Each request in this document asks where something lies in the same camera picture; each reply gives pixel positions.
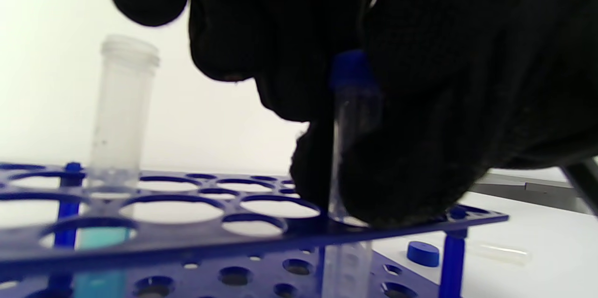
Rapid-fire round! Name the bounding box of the person's left hand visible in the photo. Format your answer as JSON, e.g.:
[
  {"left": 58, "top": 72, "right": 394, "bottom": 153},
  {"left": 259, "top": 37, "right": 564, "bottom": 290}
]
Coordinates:
[{"left": 100, "top": 0, "right": 598, "bottom": 228}]

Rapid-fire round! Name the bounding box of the clear plastic test tube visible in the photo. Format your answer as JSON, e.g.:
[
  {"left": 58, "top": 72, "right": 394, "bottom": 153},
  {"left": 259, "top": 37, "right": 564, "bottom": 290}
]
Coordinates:
[
  {"left": 75, "top": 34, "right": 160, "bottom": 298},
  {"left": 322, "top": 83, "right": 384, "bottom": 298}
]

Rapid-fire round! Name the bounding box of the clear plastic transfer pipette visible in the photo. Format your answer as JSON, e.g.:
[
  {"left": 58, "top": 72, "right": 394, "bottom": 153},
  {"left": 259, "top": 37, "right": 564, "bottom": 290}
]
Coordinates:
[{"left": 467, "top": 241, "right": 532, "bottom": 266}]

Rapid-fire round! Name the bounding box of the blue plastic test tube rack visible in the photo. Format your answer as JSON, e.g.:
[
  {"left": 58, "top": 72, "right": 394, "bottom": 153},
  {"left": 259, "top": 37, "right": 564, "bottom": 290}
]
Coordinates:
[{"left": 0, "top": 162, "right": 510, "bottom": 298}]

